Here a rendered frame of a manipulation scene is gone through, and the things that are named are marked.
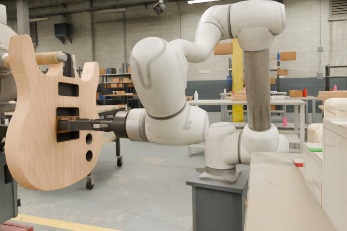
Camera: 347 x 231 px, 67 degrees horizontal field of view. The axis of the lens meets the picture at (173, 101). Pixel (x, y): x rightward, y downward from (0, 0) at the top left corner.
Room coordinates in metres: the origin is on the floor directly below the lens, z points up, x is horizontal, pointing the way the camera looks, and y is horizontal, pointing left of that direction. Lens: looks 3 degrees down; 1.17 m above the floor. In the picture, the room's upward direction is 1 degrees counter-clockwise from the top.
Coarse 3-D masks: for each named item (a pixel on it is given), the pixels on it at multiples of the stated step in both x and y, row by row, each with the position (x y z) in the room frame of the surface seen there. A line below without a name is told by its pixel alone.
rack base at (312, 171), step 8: (304, 144) 0.63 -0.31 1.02; (312, 144) 0.61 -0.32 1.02; (320, 144) 0.61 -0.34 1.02; (304, 152) 0.63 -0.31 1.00; (312, 152) 0.55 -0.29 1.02; (320, 152) 0.54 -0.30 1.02; (304, 160) 0.63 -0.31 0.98; (312, 160) 0.55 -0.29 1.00; (320, 160) 0.49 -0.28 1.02; (304, 168) 0.62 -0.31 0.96; (312, 168) 0.55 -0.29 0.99; (320, 168) 0.49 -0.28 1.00; (304, 176) 0.62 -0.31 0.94; (312, 176) 0.55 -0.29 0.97; (320, 176) 0.49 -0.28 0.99; (312, 184) 0.55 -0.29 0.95; (320, 184) 0.49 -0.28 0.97; (312, 192) 0.55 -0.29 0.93; (320, 192) 0.49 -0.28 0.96; (320, 200) 0.49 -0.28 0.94
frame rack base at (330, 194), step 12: (324, 120) 0.47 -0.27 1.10; (336, 120) 0.44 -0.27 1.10; (324, 132) 0.47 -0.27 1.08; (336, 132) 0.41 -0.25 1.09; (324, 144) 0.47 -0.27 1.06; (336, 144) 0.41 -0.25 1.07; (324, 156) 0.47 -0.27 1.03; (336, 156) 0.41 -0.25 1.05; (324, 168) 0.47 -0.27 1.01; (336, 168) 0.41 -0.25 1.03; (324, 180) 0.47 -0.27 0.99; (336, 180) 0.41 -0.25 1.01; (324, 192) 0.47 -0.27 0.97; (336, 192) 0.41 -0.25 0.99; (324, 204) 0.46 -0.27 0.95; (336, 204) 0.40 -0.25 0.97; (336, 216) 0.40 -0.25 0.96; (336, 228) 0.40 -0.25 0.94
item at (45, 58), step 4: (52, 52) 0.72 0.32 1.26; (56, 52) 0.72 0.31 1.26; (36, 56) 0.73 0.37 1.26; (40, 56) 0.72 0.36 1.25; (44, 56) 0.72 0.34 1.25; (48, 56) 0.71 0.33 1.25; (52, 56) 0.71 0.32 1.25; (4, 60) 0.76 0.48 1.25; (8, 60) 0.76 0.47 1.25; (36, 60) 0.73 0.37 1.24; (40, 60) 0.72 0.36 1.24; (44, 60) 0.72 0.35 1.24; (48, 60) 0.72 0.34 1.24; (52, 60) 0.71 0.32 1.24; (56, 60) 0.71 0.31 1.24; (8, 64) 0.76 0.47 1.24
